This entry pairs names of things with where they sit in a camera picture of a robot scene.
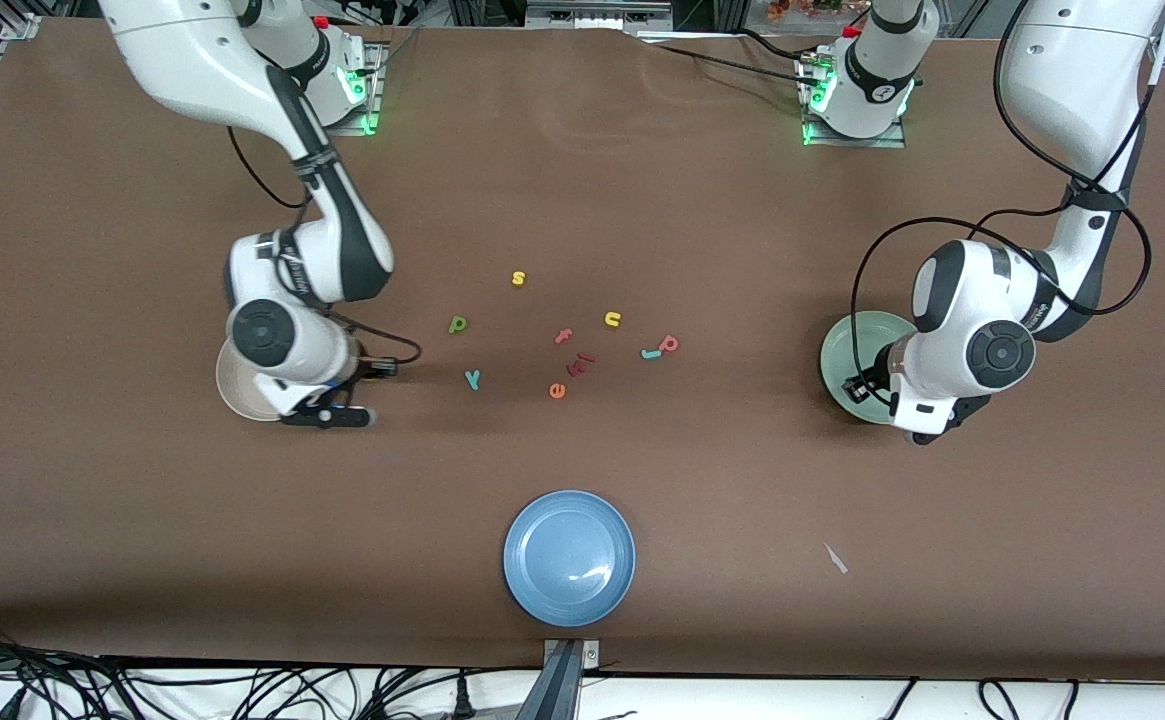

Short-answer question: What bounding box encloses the blue round plate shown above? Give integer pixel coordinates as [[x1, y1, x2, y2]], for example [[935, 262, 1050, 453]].
[[502, 489, 637, 629]]

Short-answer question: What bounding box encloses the black aluminium frame post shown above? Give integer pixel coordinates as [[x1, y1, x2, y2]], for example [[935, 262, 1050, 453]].
[[672, 0, 751, 31]]

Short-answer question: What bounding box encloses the beige round plate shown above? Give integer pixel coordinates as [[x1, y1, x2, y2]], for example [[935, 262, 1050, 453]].
[[215, 335, 293, 422]]

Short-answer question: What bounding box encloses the black arm base cable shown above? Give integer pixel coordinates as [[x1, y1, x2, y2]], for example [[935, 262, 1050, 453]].
[[642, 35, 818, 86], [347, 0, 421, 76], [737, 28, 813, 64]]

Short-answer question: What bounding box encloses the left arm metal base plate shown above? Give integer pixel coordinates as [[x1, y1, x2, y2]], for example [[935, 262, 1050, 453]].
[[800, 52, 909, 150]]

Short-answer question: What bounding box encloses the brown table cover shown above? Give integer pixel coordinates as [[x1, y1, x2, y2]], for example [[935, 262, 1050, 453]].
[[0, 15, 1165, 683]]

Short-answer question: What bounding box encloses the grey power strip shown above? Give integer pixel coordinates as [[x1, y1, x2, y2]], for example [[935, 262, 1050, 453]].
[[527, 0, 673, 31]]

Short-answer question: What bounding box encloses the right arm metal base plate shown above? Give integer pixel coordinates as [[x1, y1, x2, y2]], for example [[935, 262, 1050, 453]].
[[322, 42, 385, 137]]

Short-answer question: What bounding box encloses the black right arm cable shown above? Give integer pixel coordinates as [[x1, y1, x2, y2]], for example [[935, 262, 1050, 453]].
[[227, 125, 423, 377]]

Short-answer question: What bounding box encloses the front camera mount post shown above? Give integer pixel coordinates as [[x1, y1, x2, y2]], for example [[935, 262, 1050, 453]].
[[517, 638, 603, 720]]

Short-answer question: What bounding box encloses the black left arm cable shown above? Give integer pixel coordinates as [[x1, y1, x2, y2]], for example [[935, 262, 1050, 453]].
[[850, 0, 1165, 386]]

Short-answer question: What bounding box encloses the green round plate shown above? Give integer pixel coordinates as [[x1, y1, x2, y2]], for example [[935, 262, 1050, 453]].
[[819, 310, 918, 426]]

